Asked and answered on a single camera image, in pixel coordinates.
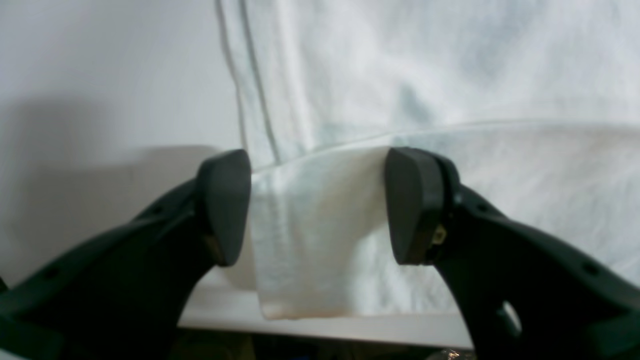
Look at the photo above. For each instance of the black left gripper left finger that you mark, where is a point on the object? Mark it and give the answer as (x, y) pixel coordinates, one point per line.
(120, 295)

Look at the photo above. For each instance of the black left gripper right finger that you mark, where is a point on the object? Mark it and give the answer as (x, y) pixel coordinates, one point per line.
(521, 292)

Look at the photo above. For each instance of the white printed T-shirt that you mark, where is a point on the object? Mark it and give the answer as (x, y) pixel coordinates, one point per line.
(348, 106)

